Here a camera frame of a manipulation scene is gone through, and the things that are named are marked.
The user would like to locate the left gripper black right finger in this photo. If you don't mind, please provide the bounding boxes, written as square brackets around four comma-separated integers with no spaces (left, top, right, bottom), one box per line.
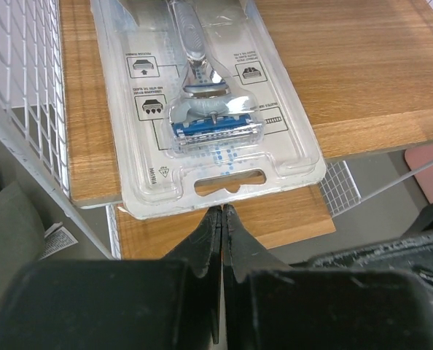
[222,205,433,349]

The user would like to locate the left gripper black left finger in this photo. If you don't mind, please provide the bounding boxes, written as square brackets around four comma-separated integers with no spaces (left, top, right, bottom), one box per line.
[0,206,222,349]

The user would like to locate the olive green cloth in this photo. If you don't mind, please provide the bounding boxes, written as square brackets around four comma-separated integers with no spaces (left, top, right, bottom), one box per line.
[0,162,79,322]

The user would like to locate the pink divided bin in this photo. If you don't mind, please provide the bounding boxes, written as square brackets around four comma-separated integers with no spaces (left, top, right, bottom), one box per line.
[405,144,433,203]

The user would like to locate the white wire shelf rack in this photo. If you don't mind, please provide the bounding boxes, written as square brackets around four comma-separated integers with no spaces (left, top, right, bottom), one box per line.
[0,0,433,260]

